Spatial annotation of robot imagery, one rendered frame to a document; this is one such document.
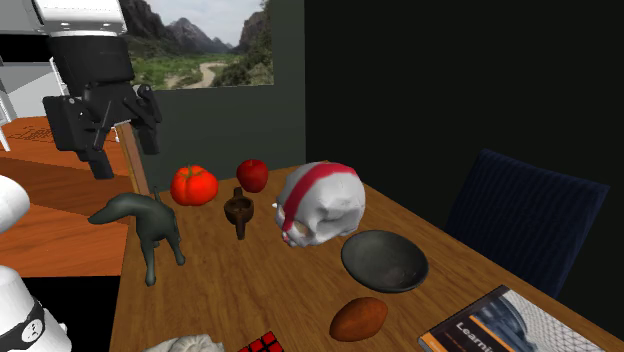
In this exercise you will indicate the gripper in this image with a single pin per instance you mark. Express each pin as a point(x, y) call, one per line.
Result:
point(92, 63)

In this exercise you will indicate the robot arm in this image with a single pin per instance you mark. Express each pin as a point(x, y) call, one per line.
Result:
point(78, 14)

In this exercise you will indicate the dark green dog figure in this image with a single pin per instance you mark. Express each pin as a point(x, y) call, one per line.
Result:
point(151, 217)

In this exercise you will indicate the red tomato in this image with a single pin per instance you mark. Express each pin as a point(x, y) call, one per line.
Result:
point(194, 186)

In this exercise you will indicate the red apple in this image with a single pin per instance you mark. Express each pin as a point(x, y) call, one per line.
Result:
point(252, 175)

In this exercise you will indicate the dark brown wooden scoop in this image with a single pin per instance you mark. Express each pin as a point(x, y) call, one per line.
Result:
point(239, 210)

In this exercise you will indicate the wooden table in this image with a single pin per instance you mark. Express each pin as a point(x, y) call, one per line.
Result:
point(244, 292)

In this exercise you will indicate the white crumpled cloth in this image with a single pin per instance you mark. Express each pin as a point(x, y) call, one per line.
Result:
point(187, 344)

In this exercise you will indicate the white skull with red stripe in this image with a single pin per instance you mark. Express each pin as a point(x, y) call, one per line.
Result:
point(331, 204)

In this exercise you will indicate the red puzzle cube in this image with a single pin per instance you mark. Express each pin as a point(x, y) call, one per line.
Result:
point(263, 343)

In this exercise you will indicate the dark grey bowl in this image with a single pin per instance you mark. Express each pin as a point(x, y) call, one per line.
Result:
point(385, 261)

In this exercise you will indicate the brown oval potato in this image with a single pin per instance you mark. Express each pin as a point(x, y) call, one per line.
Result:
point(358, 319)

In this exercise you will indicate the dark blue chair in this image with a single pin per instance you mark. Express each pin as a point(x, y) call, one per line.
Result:
point(526, 219)

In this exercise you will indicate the book with dark cover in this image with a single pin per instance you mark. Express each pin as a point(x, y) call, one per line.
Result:
point(507, 326)

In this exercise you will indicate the landscape wall picture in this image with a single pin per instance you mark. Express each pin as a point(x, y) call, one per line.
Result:
point(204, 48)

